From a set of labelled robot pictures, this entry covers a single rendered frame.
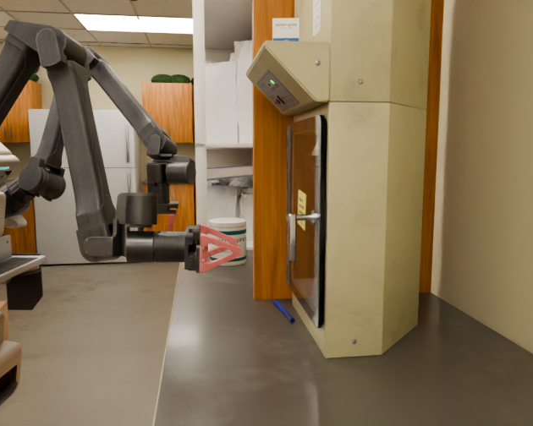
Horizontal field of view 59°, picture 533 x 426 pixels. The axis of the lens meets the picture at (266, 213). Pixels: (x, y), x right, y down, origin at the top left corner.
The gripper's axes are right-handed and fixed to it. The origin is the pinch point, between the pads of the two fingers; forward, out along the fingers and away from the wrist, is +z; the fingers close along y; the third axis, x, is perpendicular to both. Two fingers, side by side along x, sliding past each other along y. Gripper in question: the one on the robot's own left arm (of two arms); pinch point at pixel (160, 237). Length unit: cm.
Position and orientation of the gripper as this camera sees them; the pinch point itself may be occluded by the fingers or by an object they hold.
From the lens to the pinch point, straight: 130.4
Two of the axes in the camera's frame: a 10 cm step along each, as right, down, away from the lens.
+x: -1.5, -1.2, 9.8
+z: 0.1, 9.9, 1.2
